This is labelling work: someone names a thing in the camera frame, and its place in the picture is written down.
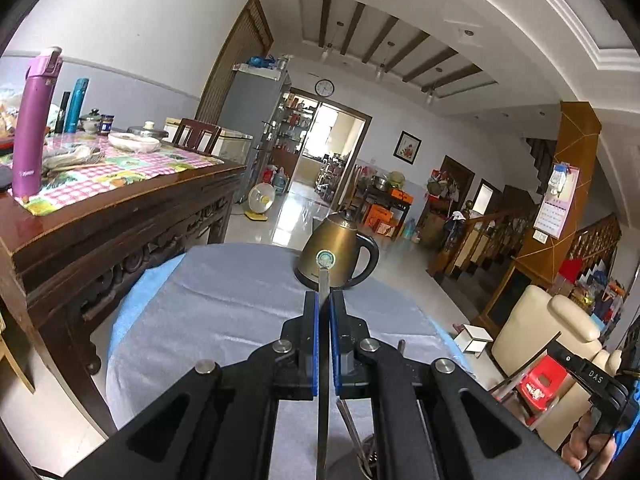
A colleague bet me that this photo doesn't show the pink checkered table runner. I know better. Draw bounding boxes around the pink checkered table runner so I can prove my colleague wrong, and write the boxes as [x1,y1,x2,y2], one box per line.
[9,133,223,216]

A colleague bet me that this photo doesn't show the carved dark wooden sideboard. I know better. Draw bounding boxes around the carved dark wooden sideboard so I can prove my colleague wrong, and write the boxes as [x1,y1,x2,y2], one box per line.
[1,162,244,437]

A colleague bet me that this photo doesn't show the wall calendar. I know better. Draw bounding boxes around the wall calendar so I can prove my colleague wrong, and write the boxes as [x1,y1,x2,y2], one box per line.
[534,162,579,240]

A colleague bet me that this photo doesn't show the grey refrigerator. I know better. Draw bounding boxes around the grey refrigerator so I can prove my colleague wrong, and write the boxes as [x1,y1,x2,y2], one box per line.
[218,70,291,204]

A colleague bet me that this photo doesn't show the cream leather armchair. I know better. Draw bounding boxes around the cream leather armchair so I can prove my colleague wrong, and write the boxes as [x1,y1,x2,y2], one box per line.
[491,285,622,450]

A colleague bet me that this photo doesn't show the brass electric kettle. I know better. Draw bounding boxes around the brass electric kettle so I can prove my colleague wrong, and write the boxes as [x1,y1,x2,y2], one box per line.
[294,212,380,290]

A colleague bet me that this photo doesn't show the small white step stool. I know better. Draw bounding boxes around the small white step stool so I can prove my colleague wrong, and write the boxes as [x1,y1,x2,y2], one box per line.
[454,324,494,359]

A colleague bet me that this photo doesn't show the person's right hand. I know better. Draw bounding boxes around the person's right hand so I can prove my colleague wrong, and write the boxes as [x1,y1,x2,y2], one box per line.
[561,412,616,479]

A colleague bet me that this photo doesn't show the framed wall picture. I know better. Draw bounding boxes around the framed wall picture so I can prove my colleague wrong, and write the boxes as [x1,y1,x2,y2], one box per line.
[393,131,422,165]

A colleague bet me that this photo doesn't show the purple thermos bottle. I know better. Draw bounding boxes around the purple thermos bottle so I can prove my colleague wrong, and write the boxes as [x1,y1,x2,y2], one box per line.
[12,47,63,200]

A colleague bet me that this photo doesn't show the round wall clock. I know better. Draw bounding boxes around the round wall clock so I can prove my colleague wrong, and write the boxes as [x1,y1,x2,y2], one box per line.
[314,78,335,99]

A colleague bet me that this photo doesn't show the grey table cloth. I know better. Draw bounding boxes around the grey table cloth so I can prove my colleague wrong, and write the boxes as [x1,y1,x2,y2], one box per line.
[105,243,473,479]

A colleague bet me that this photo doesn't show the metal chopstick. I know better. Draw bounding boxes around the metal chopstick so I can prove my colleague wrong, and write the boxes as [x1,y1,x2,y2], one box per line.
[316,268,331,480]

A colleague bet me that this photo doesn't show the red plastic stool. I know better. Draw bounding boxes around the red plastic stool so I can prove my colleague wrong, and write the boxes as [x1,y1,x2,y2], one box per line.
[491,356,568,430]

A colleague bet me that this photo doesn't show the dark grey utensil cup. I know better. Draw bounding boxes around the dark grey utensil cup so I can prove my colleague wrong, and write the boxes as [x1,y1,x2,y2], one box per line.
[326,434,378,480]

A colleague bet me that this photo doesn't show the teal thermos bottle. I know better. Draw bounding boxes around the teal thermos bottle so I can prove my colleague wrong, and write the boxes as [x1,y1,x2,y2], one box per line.
[63,78,89,133]

